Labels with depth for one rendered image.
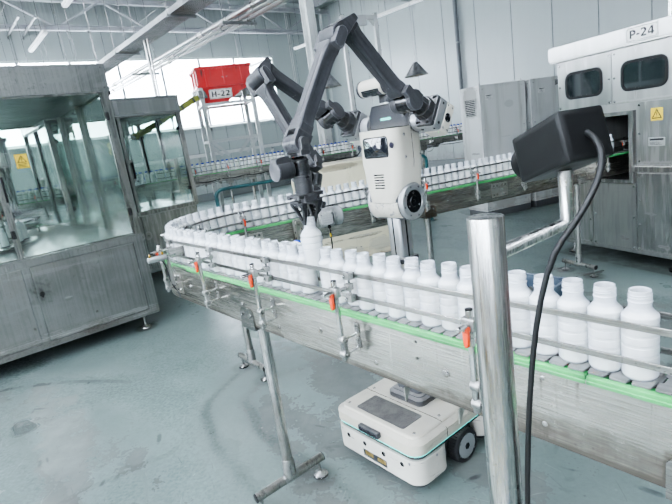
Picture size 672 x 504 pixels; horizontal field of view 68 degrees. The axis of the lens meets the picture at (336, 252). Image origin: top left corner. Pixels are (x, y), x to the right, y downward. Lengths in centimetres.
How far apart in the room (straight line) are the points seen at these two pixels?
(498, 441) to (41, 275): 433
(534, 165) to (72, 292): 442
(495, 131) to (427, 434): 591
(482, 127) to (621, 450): 661
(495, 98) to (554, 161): 718
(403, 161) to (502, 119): 571
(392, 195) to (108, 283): 322
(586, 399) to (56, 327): 423
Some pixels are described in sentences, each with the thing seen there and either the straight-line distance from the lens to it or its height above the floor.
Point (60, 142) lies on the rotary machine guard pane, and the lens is 470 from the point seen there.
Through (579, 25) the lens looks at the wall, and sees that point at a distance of 1428.
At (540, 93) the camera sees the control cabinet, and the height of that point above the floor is 166.
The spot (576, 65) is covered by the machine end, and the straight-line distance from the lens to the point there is 530.
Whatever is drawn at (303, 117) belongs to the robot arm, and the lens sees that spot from 157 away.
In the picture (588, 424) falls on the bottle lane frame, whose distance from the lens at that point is 112.
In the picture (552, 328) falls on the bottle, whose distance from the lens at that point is 111.
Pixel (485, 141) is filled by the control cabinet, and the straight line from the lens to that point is 753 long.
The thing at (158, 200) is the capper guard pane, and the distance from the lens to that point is 690.
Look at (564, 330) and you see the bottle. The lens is 108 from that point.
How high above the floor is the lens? 150
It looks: 13 degrees down
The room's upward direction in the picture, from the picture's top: 8 degrees counter-clockwise
